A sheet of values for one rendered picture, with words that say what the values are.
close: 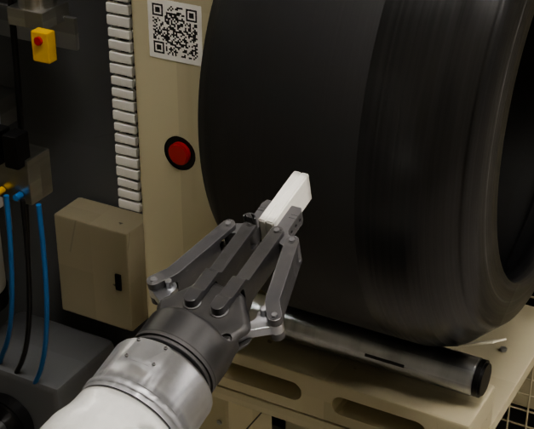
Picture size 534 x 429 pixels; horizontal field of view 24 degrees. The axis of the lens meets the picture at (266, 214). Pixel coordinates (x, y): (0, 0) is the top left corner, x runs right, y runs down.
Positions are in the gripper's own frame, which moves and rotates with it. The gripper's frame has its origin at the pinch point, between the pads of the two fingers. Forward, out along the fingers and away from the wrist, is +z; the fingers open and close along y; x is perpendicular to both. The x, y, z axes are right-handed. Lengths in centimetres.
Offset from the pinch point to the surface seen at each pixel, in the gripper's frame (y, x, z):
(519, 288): -12.8, 29.6, 25.3
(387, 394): -1.3, 39.7, 13.3
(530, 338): -10, 53, 39
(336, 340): 5.9, 35.8, 15.6
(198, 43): 28.5, 8.5, 30.8
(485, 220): -12.6, 11.0, 15.6
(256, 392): 15.3, 44.2, 10.9
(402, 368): -2.5, 36.8, 15.2
